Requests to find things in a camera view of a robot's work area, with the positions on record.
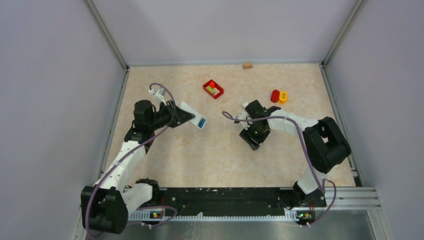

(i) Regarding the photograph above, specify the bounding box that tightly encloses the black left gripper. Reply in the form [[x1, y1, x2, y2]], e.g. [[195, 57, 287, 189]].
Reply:
[[148, 99, 195, 131]]

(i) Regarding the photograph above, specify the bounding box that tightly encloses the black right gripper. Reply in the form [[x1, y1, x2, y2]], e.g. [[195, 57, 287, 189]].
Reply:
[[240, 119, 271, 151]]

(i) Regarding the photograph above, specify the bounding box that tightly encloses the grey remote control with buttons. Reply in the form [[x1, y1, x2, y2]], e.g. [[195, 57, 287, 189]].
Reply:
[[178, 101, 208, 130]]

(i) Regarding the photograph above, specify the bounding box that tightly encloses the blue AAA battery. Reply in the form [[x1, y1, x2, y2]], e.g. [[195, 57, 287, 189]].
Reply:
[[197, 117, 206, 129]]

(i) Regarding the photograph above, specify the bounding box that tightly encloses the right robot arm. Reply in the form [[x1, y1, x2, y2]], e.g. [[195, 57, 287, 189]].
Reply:
[[235, 100, 352, 206]]

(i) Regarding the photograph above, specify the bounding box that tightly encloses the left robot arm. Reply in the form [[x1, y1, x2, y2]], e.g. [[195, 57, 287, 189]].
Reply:
[[80, 100, 202, 234]]

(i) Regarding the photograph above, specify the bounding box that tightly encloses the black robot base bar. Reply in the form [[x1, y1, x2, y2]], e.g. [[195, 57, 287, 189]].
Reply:
[[142, 187, 327, 217]]

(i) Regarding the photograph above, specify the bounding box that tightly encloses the red oval toy block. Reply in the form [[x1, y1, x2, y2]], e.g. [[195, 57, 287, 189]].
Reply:
[[270, 89, 281, 103]]

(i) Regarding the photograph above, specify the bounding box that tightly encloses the red toy bin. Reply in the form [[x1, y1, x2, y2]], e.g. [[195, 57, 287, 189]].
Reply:
[[202, 79, 224, 100]]

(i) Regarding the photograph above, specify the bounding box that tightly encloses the tan wooden block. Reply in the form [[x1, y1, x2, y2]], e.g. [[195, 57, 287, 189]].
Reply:
[[242, 62, 253, 70]]

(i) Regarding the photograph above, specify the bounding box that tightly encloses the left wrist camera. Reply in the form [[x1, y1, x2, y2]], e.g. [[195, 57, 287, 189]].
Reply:
[[148, 87, 167, 105]]

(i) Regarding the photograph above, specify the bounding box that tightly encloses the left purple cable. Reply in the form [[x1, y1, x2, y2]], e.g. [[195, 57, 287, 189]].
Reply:
[[84, 82, 178, 239]]

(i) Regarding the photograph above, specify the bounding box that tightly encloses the purple cable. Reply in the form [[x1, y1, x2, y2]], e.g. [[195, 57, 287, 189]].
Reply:
[[221, 110, 337, 227], [84, 82, 178, 239]]

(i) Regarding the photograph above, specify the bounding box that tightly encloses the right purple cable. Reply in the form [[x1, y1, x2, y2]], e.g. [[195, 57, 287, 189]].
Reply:
[[221, 110, 337, 227]]

